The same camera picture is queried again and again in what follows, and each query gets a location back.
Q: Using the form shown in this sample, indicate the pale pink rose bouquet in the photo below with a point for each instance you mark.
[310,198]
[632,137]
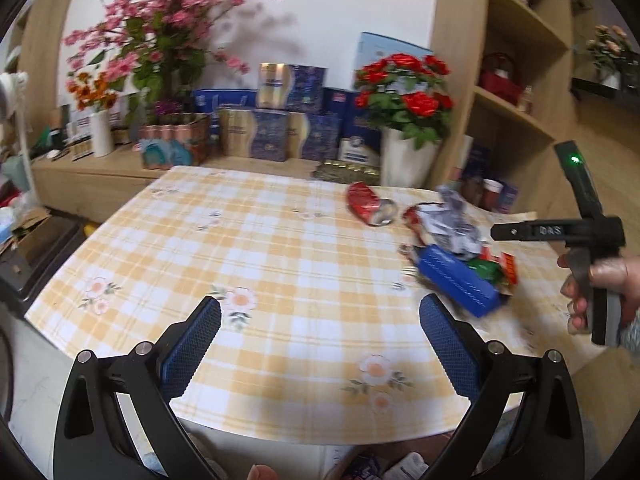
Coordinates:
[609,48]

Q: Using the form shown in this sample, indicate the light blue upright box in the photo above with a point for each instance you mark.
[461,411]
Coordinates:
[372,47]

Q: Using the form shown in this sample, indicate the red basket on shelf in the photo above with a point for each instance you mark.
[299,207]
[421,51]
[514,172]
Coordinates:
[499,76]

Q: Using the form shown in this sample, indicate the green gold leaf tray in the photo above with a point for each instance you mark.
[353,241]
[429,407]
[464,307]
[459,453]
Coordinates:
[346,173]

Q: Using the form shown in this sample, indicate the red cigarette pack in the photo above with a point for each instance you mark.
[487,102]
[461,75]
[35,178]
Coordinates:
[508,266]

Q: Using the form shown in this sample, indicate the long blue cardboard box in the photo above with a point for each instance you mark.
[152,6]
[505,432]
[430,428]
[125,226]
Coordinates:
[458,281]

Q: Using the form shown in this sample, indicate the blue gold gift box right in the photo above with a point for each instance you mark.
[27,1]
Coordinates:
[313,136]

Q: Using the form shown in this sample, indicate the blue gold gift box left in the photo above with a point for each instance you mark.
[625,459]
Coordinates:
[254,133]

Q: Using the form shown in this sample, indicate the purple small box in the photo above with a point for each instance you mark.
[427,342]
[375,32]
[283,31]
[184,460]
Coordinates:
[507,198]

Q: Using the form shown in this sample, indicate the woven basket with blue fans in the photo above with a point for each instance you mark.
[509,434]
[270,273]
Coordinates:
[177,140]

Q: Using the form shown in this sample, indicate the blue gold gift box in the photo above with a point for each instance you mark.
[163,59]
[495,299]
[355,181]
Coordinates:
[254,133]
[313,136]

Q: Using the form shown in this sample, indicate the pink cherry blossom bouquet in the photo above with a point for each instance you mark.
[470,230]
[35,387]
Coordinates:
[161,47]

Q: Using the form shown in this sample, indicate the small glass bottle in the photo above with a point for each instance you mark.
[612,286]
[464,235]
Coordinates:
[525,101]

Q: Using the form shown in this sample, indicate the wooden shelf unit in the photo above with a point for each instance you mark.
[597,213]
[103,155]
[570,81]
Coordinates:
[537,34]

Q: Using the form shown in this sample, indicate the flat blue box behind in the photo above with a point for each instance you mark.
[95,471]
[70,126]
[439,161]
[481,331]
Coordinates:
[208,101]

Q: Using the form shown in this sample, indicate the red paper cup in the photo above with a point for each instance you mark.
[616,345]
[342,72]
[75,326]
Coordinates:
[491,193]

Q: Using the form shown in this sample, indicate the white faceted rose vase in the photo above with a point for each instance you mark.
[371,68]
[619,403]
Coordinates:
[402,166]

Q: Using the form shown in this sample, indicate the crushed red soda can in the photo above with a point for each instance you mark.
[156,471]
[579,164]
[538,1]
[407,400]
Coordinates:
[368,207]

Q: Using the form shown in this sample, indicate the orange flower bunch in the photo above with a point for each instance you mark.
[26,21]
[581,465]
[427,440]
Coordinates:
[91,91]

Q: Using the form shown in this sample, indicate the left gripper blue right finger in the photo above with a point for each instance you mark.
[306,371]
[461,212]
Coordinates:
[446,336]

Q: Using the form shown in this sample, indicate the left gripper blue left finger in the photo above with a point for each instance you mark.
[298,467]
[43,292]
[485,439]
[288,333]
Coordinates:
[183,346]

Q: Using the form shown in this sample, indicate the person's right hand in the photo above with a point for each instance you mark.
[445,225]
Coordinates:
[620,274]

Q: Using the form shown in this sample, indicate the green snack wrapper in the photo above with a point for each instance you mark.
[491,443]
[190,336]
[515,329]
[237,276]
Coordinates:
[487,270]

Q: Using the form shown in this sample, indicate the yellow plaid flower tablecloth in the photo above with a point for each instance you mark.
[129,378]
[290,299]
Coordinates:
[320,341]

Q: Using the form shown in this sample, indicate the blue silver gift box top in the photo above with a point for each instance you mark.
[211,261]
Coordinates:
[290,87]

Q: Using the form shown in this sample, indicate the blue white milk box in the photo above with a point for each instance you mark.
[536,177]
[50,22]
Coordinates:
[360,146]

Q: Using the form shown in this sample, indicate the red rose bouquet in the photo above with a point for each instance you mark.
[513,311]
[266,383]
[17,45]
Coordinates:
[407,94]

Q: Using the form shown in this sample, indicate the dark red trash bin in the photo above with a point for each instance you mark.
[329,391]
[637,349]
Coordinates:
[407,459]

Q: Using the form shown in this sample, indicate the white cylinder vase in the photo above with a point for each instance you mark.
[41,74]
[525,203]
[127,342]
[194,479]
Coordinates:
[102,143]

